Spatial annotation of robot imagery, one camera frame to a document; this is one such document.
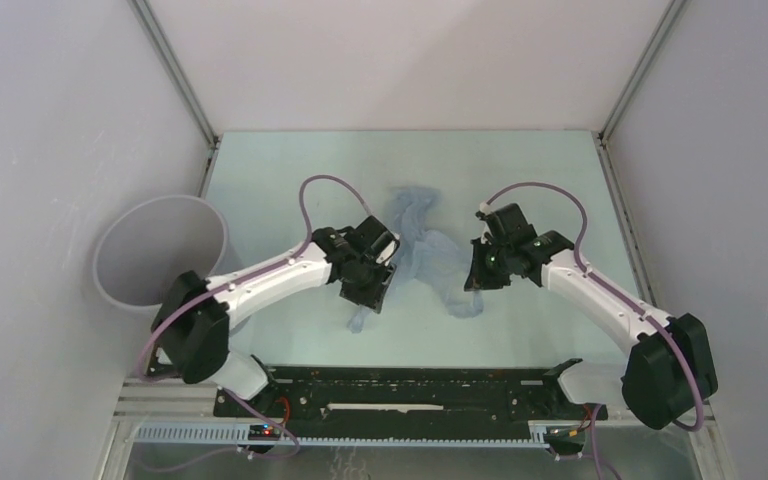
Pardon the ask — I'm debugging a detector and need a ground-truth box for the light blue plastic trash bag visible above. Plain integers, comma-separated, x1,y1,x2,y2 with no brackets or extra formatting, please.
384,186,484,319

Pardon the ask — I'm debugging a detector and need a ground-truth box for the grey cylindrical trash bin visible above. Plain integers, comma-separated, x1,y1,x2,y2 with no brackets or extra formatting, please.
89,194,249,339

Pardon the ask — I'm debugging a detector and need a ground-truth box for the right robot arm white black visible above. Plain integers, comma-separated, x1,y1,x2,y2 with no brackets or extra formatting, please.
464,203,718,430

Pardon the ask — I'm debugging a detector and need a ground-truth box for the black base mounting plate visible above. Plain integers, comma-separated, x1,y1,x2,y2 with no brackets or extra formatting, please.
146,362,624,441

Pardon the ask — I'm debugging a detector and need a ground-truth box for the right controller board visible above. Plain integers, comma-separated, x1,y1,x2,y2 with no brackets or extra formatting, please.
544,427,587,456

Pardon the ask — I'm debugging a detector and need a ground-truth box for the left controller board with leds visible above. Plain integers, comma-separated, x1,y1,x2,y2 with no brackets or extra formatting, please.
247,424,284,441

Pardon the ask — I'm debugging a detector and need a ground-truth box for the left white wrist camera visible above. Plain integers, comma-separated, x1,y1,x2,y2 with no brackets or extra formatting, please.
376,238,400,265

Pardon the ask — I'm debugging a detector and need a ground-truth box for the right corner aluminium post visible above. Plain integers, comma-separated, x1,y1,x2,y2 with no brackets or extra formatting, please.
600,0,691,142

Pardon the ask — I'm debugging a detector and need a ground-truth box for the corner aluminium post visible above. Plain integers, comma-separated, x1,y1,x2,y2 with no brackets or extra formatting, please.
128,0,219,149
600,0,691,142

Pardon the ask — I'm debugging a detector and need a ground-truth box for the left corner aluminium post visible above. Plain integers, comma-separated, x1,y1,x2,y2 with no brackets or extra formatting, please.
128,0,219,149

